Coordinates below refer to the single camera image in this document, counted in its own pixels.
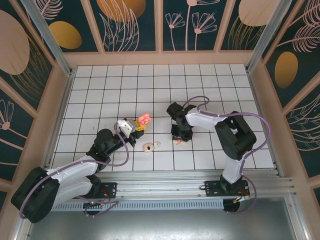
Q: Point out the aluminium frame post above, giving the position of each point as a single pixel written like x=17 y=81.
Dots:
x=267 y=32
x=50 y=40
x=297 y=220
x=21 y=232

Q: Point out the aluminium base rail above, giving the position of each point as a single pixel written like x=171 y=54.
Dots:
x=155 y=185

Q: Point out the wall panel with large disc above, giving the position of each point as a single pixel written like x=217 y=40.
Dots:
x=15 y=50

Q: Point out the wall panel with gold lines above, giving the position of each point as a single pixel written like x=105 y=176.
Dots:
x=240 y=30

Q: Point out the aluminium table side rail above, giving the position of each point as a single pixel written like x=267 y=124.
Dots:
x=265 y=125
x=63 y=107

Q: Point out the wall panel with leaf outlines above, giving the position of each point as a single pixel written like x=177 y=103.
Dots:
x=120 y=25

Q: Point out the earbud charging case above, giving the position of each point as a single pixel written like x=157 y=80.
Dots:
x=144 y=119

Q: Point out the wall panel with orange oval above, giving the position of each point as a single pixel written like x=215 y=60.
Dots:
x=300 y=50

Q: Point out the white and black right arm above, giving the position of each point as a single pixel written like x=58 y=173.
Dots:
x=235 y=135

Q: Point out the wall panel with flower outlines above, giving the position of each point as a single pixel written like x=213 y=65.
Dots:
x=200 y=37

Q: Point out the wall panel with single flower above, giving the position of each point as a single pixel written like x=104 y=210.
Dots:
x=10 y=140

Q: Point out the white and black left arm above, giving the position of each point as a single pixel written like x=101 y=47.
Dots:
x=72 y=170

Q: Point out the grey metal sheet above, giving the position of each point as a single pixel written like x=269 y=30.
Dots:
x=162 y=225

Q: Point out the small beige ear hook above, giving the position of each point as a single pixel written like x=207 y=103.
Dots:
x=158 y=143

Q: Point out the wall panel with yellow oval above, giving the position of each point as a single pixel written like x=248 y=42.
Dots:
x=75 y=25

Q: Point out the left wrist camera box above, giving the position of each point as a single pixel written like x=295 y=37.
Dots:
x=126 y=127

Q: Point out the wall panel with fern outlines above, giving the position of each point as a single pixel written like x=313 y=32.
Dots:
x=307 y=130

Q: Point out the closed beige earbud case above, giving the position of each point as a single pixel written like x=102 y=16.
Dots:
x=148 y=147

